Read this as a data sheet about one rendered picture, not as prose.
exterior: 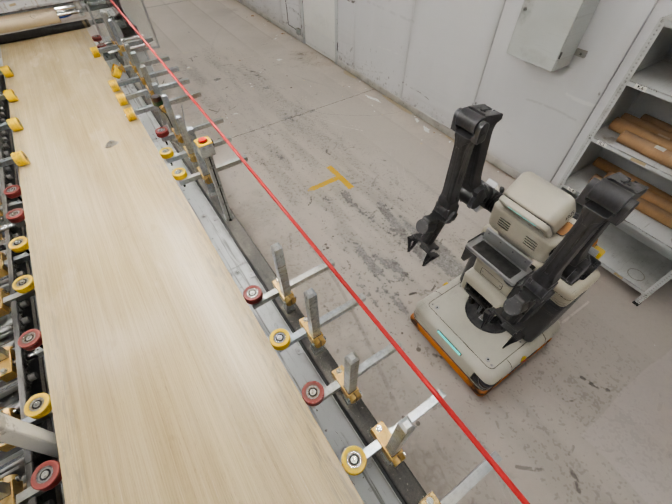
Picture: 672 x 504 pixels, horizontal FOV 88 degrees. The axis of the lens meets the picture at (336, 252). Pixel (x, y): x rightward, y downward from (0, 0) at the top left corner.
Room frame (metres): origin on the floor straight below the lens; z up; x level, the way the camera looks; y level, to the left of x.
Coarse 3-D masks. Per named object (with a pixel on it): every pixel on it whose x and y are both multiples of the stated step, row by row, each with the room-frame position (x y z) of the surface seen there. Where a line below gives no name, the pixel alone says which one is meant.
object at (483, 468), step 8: (496, 456) 0.21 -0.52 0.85; (480, 464) 0.18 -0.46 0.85; (488, 464) 0.18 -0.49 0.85; (472, 472) 0.16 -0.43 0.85; (480, 472) 0.16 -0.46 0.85; (488, 472) 0.16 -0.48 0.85; (464, 480) 0.14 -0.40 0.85; (472, 480) 0.14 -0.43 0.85; (456, 488) 0.12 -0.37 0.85; (464, 488) 0.12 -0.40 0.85; (448, 496) 0.10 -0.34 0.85; (456, 496) 0.10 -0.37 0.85
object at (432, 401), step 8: (440, 392) 0.42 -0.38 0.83; (432, 400) 0.39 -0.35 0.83; (416, 408) 0.36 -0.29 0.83; (424, 408) 0.36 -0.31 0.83; (408, 416) 0.34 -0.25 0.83; (416, 416) 0.34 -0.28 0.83; (392, 432) 0.29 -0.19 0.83; (376, 440) 0.26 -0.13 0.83; (368, 448) 0.24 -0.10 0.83; (376, 448) 0.24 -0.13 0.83; (368, 456) 0.21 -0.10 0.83
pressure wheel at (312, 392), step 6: (306, 384) 0.43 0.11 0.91; (312, 384) 0.43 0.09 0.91; (318, 384) 0.43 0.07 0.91; (306, 390) 0.41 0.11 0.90; (312, 390) 0.41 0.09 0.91; (318, 390) 0.41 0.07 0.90; (306, 396) 0.39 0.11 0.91; (312, 396) 0.39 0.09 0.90; (318, 396) 0.39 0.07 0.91; (306, 402) 0.37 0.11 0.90; (312, 402) 0.37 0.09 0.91; (318, 402) 0.37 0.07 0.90
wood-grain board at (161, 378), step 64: (64, 64) 3.14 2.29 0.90; (64, 128) 2.14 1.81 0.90; (128, 128) 2.13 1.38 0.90; (64, 192) 1.49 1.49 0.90; (128, 192) 1.49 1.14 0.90; (64, 256) 1.04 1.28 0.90; (128, 256) 1.03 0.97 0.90; (192, 256) 1.03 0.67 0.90; (64, 320) 0.70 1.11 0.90; (128, 320) 0.70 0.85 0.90; (192, 320) 0.69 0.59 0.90; (256, 320) 0.69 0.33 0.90; (64, 384) 0.44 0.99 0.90; (128, 384) 0.44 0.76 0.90; (192, 384) 0.44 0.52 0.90; (256, 384) 0.43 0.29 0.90; (64, 448) 0.24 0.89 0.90; (128, 448) 0.23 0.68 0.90; (192, 448) 0.23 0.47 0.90; (256, 448) 0.23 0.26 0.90; (320, 448) 0.23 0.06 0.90
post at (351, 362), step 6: (348, 354) 0.45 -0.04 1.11; (354, 354) 0.45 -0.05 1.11; (348, 360) 0.43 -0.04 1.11; (354, 360) 0.43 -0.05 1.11; (348, 366) 0.43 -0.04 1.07; (354, 366) 0.43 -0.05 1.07; (348, 372) 0.43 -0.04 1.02; (354, 372) 0.43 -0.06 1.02; (348, 378) 0.43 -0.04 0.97; (354, 378) 0.43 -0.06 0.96; (348, 384) 0.42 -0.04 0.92; (354, 384) 0.43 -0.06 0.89; (348, 390) 0.42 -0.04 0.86
